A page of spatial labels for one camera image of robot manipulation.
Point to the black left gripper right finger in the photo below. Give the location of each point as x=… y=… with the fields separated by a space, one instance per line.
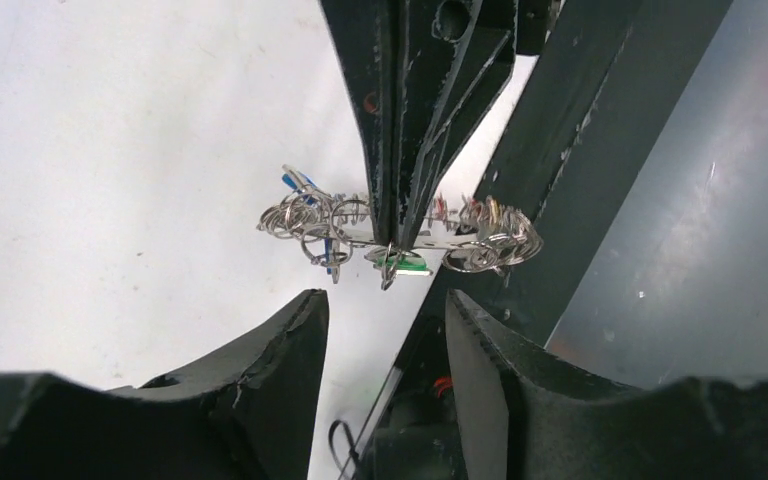
x=524 y=413

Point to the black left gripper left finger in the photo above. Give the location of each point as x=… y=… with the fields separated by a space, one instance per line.
x=244 y=411

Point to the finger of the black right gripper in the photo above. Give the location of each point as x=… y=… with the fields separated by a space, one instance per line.
x=453 y=58
x=361 y=32

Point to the blue tagged key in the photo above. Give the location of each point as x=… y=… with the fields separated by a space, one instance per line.
x=301 y=185

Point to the green tagged key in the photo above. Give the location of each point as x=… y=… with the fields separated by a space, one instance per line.
x=406 y=265

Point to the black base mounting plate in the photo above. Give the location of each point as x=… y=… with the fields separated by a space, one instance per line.
x=592 y=110

